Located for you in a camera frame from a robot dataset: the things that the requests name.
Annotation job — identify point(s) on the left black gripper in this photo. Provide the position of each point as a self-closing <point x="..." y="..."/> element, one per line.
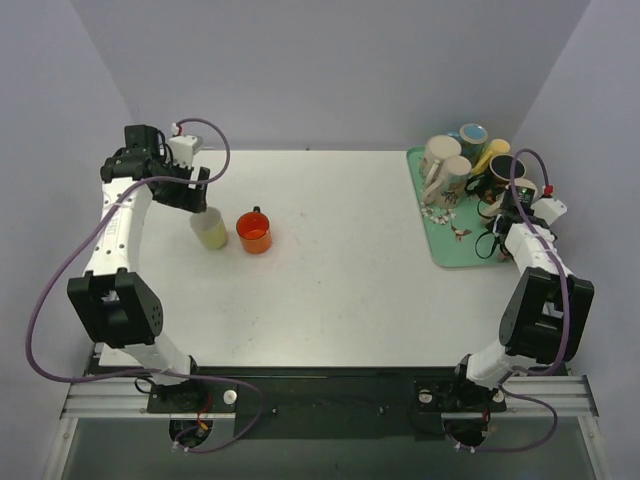
<point x="185" y="195"/>

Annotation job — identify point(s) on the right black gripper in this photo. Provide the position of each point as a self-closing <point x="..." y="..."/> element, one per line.
<point x="493" y="220"/>

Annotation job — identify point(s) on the pale yellow mug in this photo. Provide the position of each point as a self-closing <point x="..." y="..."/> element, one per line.
<point x="209" y="228"/>

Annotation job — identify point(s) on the orange mug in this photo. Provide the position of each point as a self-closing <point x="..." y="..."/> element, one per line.
<point x="253" y="230"/>

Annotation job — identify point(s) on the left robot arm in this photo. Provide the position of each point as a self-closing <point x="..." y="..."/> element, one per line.
<point x="115" y="305"/>

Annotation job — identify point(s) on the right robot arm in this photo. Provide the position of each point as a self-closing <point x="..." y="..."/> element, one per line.
<point x="544" y="320"/>

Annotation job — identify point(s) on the cream floral mug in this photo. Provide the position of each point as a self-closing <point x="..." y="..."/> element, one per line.
<point x="526" y="190"/>

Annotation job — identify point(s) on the black mug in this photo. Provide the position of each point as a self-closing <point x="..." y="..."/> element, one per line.
<point x="490" y="185"/>

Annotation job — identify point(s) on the beige floral mug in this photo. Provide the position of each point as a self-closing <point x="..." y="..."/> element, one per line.
<point x="449" y="184"/>

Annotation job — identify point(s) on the blue teal mug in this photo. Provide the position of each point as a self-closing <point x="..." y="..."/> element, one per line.
<point x="473" y="138"/>

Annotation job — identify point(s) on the beige mug rear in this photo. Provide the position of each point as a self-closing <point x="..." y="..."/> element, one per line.
<point x="437" y="149"/>

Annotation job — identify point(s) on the green serving tray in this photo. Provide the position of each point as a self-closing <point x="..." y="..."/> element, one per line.
<point x="458" y="237"/>

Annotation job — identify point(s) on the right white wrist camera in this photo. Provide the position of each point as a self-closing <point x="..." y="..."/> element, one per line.
<point x="549" y="209"/>

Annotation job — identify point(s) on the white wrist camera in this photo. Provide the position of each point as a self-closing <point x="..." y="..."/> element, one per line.
<point x="549" y="209"/>
<point x="184" y="148"/>

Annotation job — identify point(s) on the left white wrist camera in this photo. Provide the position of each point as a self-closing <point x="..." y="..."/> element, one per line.
<point x="184" y="148"/>

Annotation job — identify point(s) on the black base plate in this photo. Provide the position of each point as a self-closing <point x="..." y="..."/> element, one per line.
<point x="331" y="403"/>

